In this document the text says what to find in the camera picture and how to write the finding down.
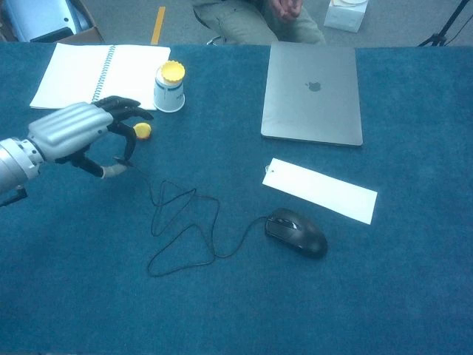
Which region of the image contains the grey closed laptop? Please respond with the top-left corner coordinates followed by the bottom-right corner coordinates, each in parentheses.
top-left (260, 41), bottom-right (364, 148)

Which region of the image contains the white spiral notebook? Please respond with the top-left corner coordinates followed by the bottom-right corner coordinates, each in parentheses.
top-left (29, 42), bottom-right (172, 112)

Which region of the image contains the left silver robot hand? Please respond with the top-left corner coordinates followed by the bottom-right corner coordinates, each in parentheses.
top-left (27, 95), bottom-right (154, 180)

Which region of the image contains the blue table cloth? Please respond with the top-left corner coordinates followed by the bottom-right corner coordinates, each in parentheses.
top-left (0, 41), bottom-right (473, 355)

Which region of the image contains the cardboard box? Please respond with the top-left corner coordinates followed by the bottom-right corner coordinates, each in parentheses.
top-left (0, 0), bottom-right (106, 44)

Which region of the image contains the white paper cup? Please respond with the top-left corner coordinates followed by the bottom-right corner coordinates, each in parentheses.
top-left (152, 69), bottom-right (186, 112)

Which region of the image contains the white paper tag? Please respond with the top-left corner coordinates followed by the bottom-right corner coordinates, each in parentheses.
top-left (262, 158), bottom-right (379, 226)

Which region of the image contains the yellow ridged bottle cap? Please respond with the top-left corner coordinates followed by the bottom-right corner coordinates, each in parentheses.
top-left (160, 61), bottom-right (187, 84)
top-left (132, 122), bottom-right (153, 141)

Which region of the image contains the black tripod stand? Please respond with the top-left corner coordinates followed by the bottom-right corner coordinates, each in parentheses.
top-left (418, 0), bottom-right (473, 47)

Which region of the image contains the black wired computer mouse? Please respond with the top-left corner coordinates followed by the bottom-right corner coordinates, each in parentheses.
top-left (112, 156), bottom-right (329, 278)

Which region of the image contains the silver device in box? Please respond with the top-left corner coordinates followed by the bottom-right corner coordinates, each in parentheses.
top-left (1, 0), bottom-right (86, 43)

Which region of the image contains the white box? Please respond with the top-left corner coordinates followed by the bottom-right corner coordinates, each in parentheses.
top-left (323, 0), bottom-right (369, 33)

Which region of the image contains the seated person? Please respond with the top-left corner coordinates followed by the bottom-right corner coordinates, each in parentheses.
top-left (191, 0), bottom-right (327, 46)

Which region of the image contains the yellow floor tape strip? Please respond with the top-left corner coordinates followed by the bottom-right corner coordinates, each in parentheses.
top-left (150, 6), bottom-right (167, 46)

